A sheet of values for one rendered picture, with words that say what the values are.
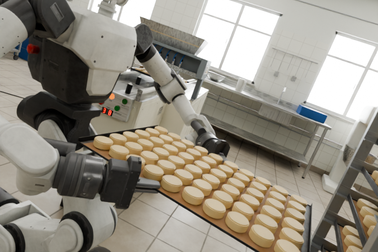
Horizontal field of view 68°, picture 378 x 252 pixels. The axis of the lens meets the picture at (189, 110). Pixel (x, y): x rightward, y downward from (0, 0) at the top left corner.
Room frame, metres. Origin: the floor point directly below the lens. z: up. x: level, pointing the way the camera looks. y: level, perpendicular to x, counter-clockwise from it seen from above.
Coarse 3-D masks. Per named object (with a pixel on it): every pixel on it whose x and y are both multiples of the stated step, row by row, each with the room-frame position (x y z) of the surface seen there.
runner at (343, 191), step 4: (340, 184) 0.82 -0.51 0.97; (340, 188) 0.82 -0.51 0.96; (344, 188) 0.82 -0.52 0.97; (348, 188) 0.82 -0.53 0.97; (336, 192) 0.82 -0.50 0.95; (340, 192) 0.82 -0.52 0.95; (344, 192) 0.82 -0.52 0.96; (348, 192) 0.81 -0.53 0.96; (352, 192) 0.81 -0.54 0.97; (356, 192) 0.81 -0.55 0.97; (340, 196) 0.80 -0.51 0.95; (344, 196) 0.81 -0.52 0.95; (352, 196) 0.81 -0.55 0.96; (356, 196) 0.81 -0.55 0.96; (360, 196) 0.80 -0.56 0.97; (364, 196) 0.80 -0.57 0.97; (368, 200) 0.79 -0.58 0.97; (372, 200) 0.79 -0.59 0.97; (376, 204) 0.79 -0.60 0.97
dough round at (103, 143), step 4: (100, 136) 0.73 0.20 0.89; (96, 140) 0.70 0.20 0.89; (100, 140) 0.70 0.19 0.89; (104, 140) 0.71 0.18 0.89; (108, 140) 0.72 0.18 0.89; (96, 144) 0.69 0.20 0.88; (100, 144) 0.69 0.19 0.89; (104, 144) 0.69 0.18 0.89; (108, 144) 0.70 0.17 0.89; (100, 148) 0.69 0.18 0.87; (104, 148) 0.69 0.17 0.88; (108, 148) 0.70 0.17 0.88
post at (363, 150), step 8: (376, 112) 0.83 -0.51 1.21; (376, 120) 0.82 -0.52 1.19; (368, 128) 0.83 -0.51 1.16; (376, 128) 0.82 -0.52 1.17; (360, 144) 0.83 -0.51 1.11; (368, 144) 0.82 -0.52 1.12; (360, 152) 0.82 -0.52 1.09; (368, 152) 0.82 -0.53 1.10; (344, 176) 0.83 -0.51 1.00; (352, 176) 0.82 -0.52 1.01; (344, 184) 0.82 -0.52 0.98; (352, 184) 0.82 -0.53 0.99; (336, 200) 0.82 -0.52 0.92; (344, 200) 0.82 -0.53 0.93; (328, 208) 0.83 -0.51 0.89; (336, 208) 0.82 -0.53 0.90; (320, 224) 0.83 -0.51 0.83; (328, 224) 0.82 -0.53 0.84; (320, 232) 0.82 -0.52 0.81; (312, 248) 0.82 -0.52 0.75
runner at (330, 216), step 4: (328, 212) 0.82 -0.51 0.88; (332, 212) 0.82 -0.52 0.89; (324, 216) 0.82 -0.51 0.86; (328, 216) 0.82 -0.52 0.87; (332, 216) 0.82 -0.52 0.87; (336, 216) 0.81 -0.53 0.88; (340, 216) 0.81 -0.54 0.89; (324, 220) 0.80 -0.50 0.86; (328, 220) 0.81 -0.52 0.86; (332, 220) 0.81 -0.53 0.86; (340, 220) 0.81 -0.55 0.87; (344, 220) 0.80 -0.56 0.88; (348, 220) 0.80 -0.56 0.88; (332, 224) 0.79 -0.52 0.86; (340, 224) 0.81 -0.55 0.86; (344, 224) 0.80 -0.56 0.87; (348, 224) 0.80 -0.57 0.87; (352, 224) 0.80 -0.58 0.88; (356, 228) 0.79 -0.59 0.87
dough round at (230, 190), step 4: (224, 184) 0.71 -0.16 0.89; (228, 184) 0.72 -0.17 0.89; (224, 188) 0.69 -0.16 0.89; (228, 188) 0.69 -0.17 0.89; (232, 188) 0.70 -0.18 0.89; (236, 188) 0.71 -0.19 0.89; (228, 192) 0.68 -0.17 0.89; (232, 192) 0.68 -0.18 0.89; (236, 192) 0.69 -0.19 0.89; (232, 196) 0.68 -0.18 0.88; (236, 196) 0.68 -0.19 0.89
